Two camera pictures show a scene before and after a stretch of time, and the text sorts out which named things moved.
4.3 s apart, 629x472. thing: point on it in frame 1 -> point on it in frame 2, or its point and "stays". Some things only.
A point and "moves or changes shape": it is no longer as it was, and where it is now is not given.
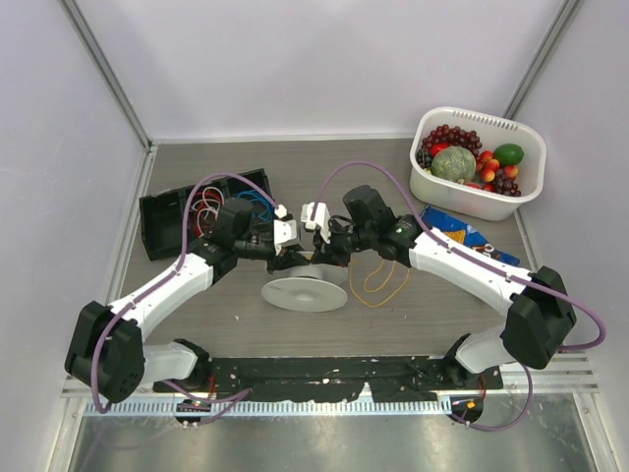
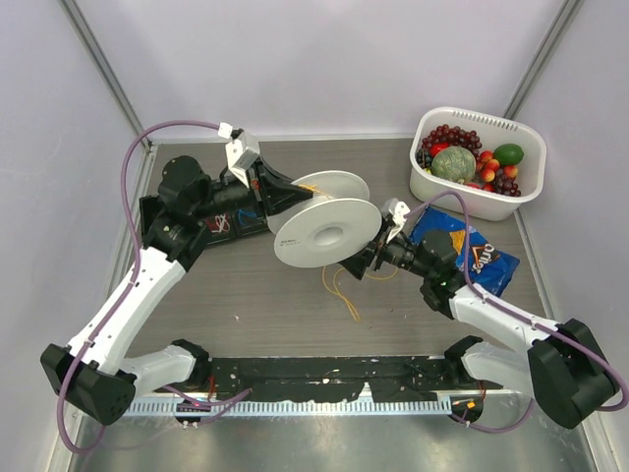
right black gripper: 328,253 -> 358,264
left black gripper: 290,257 -> 271,193
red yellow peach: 511,171 stays
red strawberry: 436,147 stays
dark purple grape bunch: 505,186 stays
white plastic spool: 309,288 moves or changes shape
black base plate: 389,379 stays
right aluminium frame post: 514,106 stays
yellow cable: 373,291 -> 336,294
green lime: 508,153 stays
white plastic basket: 491,131 stays
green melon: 454,164 stays
